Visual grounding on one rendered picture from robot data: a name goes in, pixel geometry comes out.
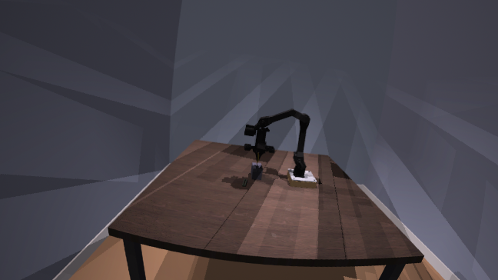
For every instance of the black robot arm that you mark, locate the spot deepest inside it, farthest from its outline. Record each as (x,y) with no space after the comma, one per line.
(250,130)

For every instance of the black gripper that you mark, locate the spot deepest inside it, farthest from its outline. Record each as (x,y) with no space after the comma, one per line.
(248,147)

